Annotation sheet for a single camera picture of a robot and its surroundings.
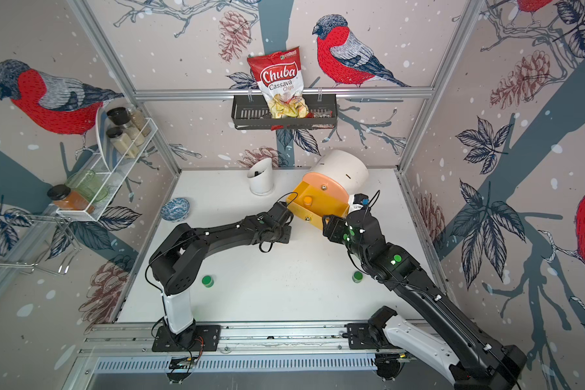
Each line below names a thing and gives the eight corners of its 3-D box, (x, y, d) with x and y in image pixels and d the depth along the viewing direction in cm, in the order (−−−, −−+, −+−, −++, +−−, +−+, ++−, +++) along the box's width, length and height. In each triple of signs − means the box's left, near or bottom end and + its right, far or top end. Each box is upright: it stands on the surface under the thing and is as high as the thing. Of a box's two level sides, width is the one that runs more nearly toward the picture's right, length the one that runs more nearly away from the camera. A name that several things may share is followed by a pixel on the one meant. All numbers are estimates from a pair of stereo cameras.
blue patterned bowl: (160, 219, 105) (155, 213, 101) (175, 201, 111) (171, 195, 108) (184, 227, 102) (179, 221, 99) (198, 208, 109) (194, 202, 105)
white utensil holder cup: (250, 199, 112) (243, 175, 99) (253, 181, 119) (247, 157, 107) (273, 199, 112) (269, 175, 99) (275, 181, 119) (271, 156, 107)
